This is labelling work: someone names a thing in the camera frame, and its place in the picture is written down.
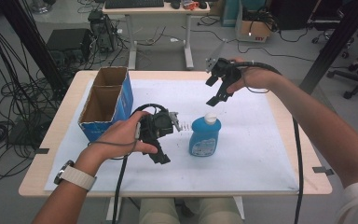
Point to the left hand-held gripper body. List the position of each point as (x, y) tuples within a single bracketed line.
[(157, 126)]

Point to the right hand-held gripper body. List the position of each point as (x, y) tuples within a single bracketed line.
[(227, 70)]

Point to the blue cardboard box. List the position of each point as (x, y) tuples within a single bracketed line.
[(121, 102)]

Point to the blue bottle with white cap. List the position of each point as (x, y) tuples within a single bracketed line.
[(203, 137)]

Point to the person's right hand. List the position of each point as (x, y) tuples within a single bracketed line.
[(258, 77)]

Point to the person's left hand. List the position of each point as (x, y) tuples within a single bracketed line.
[(121, 137)]

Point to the open brown cardboard box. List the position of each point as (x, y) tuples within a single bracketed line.
[(254, 31)]

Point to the tall blue box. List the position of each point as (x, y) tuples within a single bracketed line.
[(230, 14)]

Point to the person's left leg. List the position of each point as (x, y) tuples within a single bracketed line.
[(158, 213)]

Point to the person's leg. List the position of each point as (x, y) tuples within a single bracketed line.
[(220, 213), (158, 213)]

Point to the white table leg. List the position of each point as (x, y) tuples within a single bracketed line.
[(113, 210), (239, 207)]

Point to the small orange object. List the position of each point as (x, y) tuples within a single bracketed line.
[(190, 5)]

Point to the person's right leg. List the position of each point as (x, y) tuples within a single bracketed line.
[(220, 213)]

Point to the black computer mouse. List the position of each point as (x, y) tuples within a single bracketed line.
[(175, 4)]

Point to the white desk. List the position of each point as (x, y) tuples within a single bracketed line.
[(155, 10)]

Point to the black computer tower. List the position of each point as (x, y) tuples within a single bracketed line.
[(104, 31)]

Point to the black keyboard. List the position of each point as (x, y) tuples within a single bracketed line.
[(133, 3)]

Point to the black metal stand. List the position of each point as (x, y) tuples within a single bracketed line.
[(335, 46), (28, 40)]

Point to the black tape piece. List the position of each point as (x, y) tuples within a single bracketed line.
[(322, 170), (42, 151)]

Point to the black equipment box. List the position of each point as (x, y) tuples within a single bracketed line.
[(68, 40)]

